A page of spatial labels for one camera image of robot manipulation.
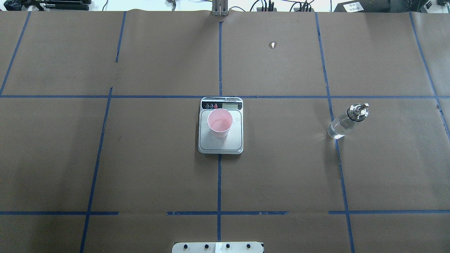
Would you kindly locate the pink plastic cup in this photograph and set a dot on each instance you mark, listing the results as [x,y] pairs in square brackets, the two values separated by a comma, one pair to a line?
[220,122]

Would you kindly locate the clear glass sauce bottle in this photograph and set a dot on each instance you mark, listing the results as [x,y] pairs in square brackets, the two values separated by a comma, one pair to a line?
[345,123]

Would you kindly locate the silver digital kitchen scale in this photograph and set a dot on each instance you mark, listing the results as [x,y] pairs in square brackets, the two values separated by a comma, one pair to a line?
[233,142]

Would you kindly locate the black folded tripod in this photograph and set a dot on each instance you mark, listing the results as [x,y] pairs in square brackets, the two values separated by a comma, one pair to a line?
[43,5]

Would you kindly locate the blue plaid folded umbrella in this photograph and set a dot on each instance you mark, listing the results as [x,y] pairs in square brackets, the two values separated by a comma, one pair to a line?
[13,5]

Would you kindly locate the aluminium frame post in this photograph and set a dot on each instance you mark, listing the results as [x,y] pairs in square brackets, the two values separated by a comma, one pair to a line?
[220,8]

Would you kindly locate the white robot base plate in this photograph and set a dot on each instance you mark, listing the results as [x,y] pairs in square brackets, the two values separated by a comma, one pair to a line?
[219,247]

